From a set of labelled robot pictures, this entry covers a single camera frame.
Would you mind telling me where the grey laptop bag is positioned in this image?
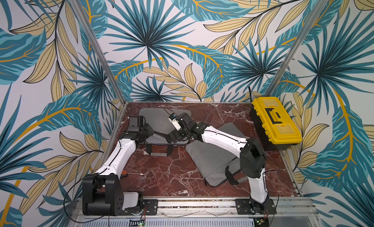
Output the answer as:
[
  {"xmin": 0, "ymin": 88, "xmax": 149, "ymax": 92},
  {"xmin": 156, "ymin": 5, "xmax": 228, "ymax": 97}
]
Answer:
[
  {"xmin": 139, "ymin": 108, "xmax": 191, "ymax": 157},
  {"xmin": 186, "ymin": 140, "xmax": 247, "ymax": 187}
]

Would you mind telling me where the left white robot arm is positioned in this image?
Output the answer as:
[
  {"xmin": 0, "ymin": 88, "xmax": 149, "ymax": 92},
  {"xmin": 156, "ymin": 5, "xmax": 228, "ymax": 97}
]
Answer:
[{"xmin": 82, "ymin": 123, "xmax": 153, "ymax": 216}]

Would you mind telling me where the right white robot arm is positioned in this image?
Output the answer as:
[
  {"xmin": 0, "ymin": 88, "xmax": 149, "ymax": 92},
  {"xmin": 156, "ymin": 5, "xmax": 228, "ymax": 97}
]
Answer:
[{"xmin": 168, "ymin": 113, "xmax": 277, "ymax": 214}]

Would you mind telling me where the yellow black toolbox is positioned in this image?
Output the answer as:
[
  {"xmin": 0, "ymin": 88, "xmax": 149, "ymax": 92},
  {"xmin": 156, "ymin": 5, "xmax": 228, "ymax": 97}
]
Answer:
[{"xmin": 250, "ymin": 97, "xmax": 302, "ymax": 152}]

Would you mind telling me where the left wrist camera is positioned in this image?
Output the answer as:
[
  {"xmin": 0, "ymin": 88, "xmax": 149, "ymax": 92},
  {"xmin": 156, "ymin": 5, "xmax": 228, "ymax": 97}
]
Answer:
[{"xmin": 127, "ymin": 115, "xmax": 146, "ymax": 133}]

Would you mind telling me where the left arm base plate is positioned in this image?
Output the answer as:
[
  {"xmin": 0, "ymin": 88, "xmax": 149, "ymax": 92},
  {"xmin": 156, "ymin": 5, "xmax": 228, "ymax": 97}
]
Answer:
[{"xmin": 127, "ymin": 199, "xmax": 158, "ymax": 216}]

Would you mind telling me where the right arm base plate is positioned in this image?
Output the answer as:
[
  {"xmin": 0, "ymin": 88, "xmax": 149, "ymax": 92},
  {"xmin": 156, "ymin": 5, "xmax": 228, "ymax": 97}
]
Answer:
[{"xmin": 235, "ymin": 198, "xmax": 277, "ymax": 215}]

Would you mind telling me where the left aluminium frame post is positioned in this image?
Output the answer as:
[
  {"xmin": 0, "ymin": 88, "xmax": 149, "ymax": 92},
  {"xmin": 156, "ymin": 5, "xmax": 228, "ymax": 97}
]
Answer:
[{"xmin": 68, "ymin": 0, "xmax": 126, "ymax": 106}]

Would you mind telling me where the aluminium frame post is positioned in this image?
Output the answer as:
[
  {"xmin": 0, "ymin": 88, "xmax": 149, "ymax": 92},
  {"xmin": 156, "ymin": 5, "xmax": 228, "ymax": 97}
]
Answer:
[
  {"xmin": 68, "ymin": 0, "xmax": 126, "ymax": 106},
  {"xmin": 264, "ymin": 0, "xmax": 329, "ymax": 97}
]

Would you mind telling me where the front aluminium rail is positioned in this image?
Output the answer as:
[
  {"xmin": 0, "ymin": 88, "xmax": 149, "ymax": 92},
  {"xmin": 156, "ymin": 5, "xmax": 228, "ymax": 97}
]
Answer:
[{"xmin": 70, "ymin": 197, "xmax": 319, "ymax": 219}]

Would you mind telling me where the right aluminium frame post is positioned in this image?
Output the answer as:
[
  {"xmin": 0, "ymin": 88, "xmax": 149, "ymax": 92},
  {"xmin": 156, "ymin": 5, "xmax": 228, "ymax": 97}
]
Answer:
[{"xmin": 264, "ymin": 0, "xmax": 329, "ymax": 97}]

